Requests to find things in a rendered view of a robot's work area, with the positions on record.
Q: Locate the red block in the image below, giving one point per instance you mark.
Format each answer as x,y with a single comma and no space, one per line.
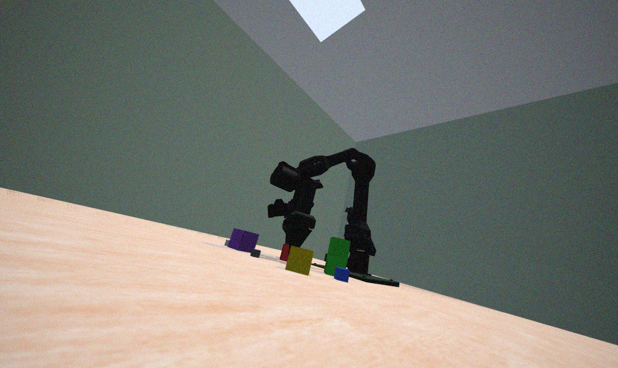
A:
284,253

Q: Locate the blue cube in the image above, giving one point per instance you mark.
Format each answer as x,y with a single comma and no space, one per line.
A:
341,274

